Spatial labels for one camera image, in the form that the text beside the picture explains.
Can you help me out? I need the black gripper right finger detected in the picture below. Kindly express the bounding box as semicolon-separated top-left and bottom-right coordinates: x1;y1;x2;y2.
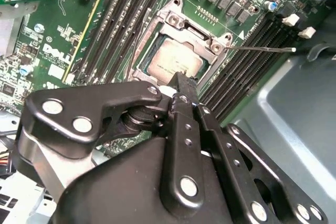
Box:
187;77;329;224

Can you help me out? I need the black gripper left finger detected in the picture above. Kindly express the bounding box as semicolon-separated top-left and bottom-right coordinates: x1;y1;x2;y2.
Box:
17;73;206;209

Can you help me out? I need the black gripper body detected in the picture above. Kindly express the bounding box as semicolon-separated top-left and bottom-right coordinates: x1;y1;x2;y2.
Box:
56;137;238;224

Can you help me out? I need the silver cpu plate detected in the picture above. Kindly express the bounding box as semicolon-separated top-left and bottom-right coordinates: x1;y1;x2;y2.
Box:
145;37;204;83

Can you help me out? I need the metal wire locking lever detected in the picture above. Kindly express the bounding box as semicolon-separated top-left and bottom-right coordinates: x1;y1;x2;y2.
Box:
225;46;297;52
127;7;150;78

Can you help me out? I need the metal socket cover frame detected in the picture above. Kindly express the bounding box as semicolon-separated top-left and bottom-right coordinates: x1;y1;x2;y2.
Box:
135;10;229;88

